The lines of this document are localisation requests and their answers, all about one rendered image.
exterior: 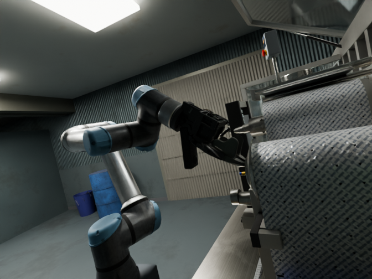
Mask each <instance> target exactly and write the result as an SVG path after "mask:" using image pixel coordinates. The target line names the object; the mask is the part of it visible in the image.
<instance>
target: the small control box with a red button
mask: <svg viewBox="0 0 372 279"><path fill-rule="evenodd" d="M262 41H263V46H264V50H265V51H264V50H262V55H263V57H265V56H266V60H269V59H272V58H271V57H272V56H276V57H278V56H279V54H280V52H281V51H280V45H279V42H278V37H277V32H276V29H274V30H271V31H269V32H266V33H264V34H263V39H262Z"/></svg>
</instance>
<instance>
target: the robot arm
mask: <svg viewBox="0 0 372 279"><path fill-rule="evenodd" d="M132 103H133V105H134V106H135V107H136V109H138V116H137V121H136V122H128V123H120V124H115V123H114V122H111V121H109V122H105V121H104V122H99V123H91V124H87V125H78V126H74V127H72V128H69V129H67V130H66V131H65V132H64V133H63V134H62V136H61V139H60V141H61V145H62V146H63V148H64V149H66V150H67V151H69V152H75V153H76V152H87V153H88V154H89V155H90V156H93V157H94V156H101V158H102V160H103V162H104V165H105V167H106V169H107V171H108V174H109V176H110V178H111V180H112V183H113V186H114V187H115V189H116V192H117V195H118V197H119V199H120V201H121V204H122V208H121V210H120V211H121V214H122V215H120V214H119V213H113V214H110V215H107V216H104V217H103V218H101V219H100V220H98V221H97V222H95V223H94V224H93V225H92V226H91V227H90V228H89V231H88V238H89V246H90V248H91V252H92V256H93V259H94V263H95V267H96V279H140V271H139V268H138V266H137V265H136V263H135V262H134V260H133V258H132V257H131V255H130V251H129V247H130V246H132V245H133V244H135V243H137V242H139V241H140V240H142V239H144V238H145V237H146V236H148V235H151V234H152V233H153V232H155V231H156V230H157V229H158V228H159V227H160V225H161V212H160V209H159V207H158V205H157V204H156V203H155V202H154V201H151V200H150V201H149V200H148V198H147V197H146V196H143V195H142V194H141V192H140V190H139V188H138V186H137V184H136V181H135V179H134V177H133V175H132V173H131V171H130V169H129V167H128V165H127V163H126V161H125V158H124V156H123V154H122V152H121V150H124V149H128V148H133V147H135V148H136V149H138V150H140V151H147V152H149V151H152V150H153V149H155V147H156V144H157V141H158V139H159V133H160V129H161V125H162V124H163V125H165V126H167V127H168V128H170V129H173V130H175V131H176V132H179V131H180V137H181V143H182V152H183V161H184V168H185V169H193V168H194V167H196V166H197V165H198V154H197V147H198V148H199V149H201V150H202V151H203V152H205V153H206V154H208V155H210V156H212V157H215V158H217V159H219V160H222V161H224V162H227V163H230V164H233V165H236V166H245V162H244V161H245V158H244V157H243V156H242V155H241V154H240V153H241V148H242V144H243V137H242V136H240V135H236V136H234V137H231V138H229V139H228V138H226V137H220V138H219V135H220V134H222V132H223V130H224V128H225V124H226V122H227V119H225V118H223V117H221V116H219V115H218V114H216V113H214V112H212V111H210V110H208V109H204V110H202V109H200V108H199V107H197V106H195V105H194V103H192V102H190V101H188V102H186V101H183V104H181V103H180V102H178V101H176V100H174V99H172V98H170V97H169V96H167V95H165V94H163V93H161V92H159V91H158V90H157V89H154V88H151V87H149V86H147V85H142V86H139V87H138V88H136V89H135V91H134V93H133V95H132ZM205 110H206V111H205ZM218 138H219V139H218Z"/></svg>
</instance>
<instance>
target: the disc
mask: <svg viewBox="0 0 372 279"><path fill-rule="evenodd" d="M255 143H259V141H258V140H257V139H255V138H254V139H252V140H251V142H250V145H249V168H250V175H251V181H252V186H253V189H254V192H255V195H256V198H257V200H258V202H259V203H260V200H259V194H258V191H257V186H256V181H255V175H254V168H253V159H252V154H253V148H254V144H255Z"/></svg>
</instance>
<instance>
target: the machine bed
mask: <svg viewBox="0 0 372 279"><path fill-rule="evenodd" d="M246 208H247V205H238V206H237V208H236V210H235V211H234V213H233V214H232V216H231V218H230V219H229V221H228V222H227V224H226V225H225V227H224V228H223V230H222V232H221V233H220V235H219V237H218V238H217V240H216V241H215V243H214V245H213V246H212V248H211V249H210V251H209V252H208V254H207V255H206V257H205V259H204V260H203V262H202V263H201V265H200V266H199V268H198V270H197V271H196V273H195V275H194V276H193V278H192V279H253V277H254V274H255V270H256V266H257V262H258V260H259V256H260V254H259V250H258V247H252V242H251V237H250V231H251V229H244V227H243V224H242V222H241V216H242V214H243V212H244V211H245V209H246Z"/></svg>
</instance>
